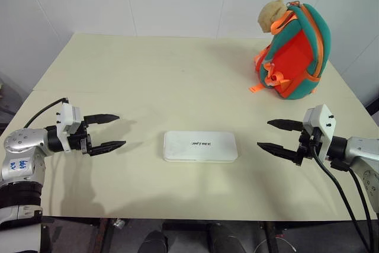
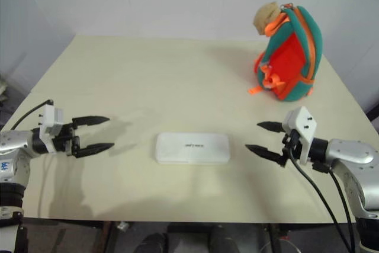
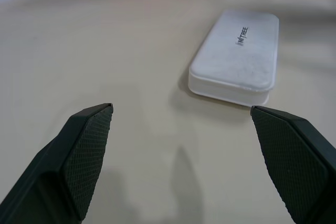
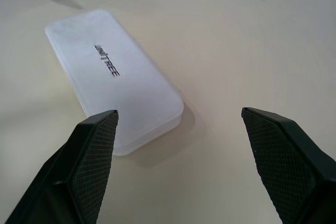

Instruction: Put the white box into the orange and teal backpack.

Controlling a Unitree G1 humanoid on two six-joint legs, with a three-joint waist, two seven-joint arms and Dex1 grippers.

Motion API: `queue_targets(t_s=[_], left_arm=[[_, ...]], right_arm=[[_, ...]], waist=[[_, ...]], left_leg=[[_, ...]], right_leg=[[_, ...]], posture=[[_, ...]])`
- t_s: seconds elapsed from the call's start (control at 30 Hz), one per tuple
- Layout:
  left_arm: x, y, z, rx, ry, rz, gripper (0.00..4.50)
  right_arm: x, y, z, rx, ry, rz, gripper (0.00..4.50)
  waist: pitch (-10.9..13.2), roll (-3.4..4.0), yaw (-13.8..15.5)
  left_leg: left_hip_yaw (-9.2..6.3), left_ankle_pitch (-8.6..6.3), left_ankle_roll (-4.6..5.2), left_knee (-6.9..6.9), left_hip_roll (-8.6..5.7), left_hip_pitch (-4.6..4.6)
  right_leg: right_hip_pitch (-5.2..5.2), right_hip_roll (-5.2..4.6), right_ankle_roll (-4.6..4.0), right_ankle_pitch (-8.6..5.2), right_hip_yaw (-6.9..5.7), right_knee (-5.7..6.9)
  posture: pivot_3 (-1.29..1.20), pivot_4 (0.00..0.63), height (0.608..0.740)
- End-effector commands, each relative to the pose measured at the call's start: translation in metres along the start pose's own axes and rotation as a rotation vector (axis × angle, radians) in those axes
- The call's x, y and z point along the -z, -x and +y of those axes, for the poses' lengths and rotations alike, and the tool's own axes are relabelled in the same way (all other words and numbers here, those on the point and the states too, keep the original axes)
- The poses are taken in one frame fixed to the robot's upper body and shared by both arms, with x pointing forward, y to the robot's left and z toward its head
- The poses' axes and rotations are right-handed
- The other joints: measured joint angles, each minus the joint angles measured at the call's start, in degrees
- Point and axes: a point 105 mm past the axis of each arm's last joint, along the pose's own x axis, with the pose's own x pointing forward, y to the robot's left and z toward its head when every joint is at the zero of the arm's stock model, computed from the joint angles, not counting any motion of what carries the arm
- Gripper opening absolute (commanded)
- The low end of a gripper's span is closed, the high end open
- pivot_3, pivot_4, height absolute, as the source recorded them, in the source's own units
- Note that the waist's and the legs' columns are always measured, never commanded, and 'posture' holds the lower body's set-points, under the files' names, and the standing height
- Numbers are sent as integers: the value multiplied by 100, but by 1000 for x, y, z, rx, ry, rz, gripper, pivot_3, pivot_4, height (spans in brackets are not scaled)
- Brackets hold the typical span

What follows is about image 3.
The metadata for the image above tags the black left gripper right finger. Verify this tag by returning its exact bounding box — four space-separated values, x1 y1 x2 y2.
250 105 336 224

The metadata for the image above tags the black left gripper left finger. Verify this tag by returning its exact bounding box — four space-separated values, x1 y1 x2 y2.
0 102 114 224

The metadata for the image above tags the white rectangular case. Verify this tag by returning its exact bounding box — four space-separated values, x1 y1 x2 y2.
188 8 280 107

